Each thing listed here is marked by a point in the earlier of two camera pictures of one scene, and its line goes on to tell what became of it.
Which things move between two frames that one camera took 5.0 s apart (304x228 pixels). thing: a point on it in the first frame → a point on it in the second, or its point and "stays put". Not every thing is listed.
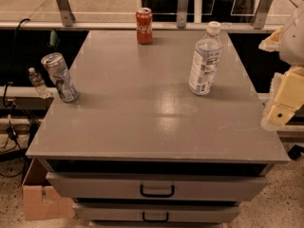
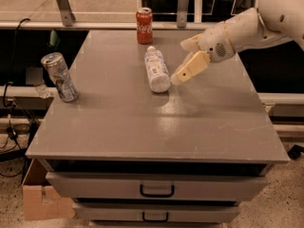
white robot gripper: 294,45 → 213,42
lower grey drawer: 154,212 stays put
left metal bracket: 66,15 stays put
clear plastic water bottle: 206,61 → 158,70
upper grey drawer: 169,186 stays put
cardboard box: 41,201 stays put
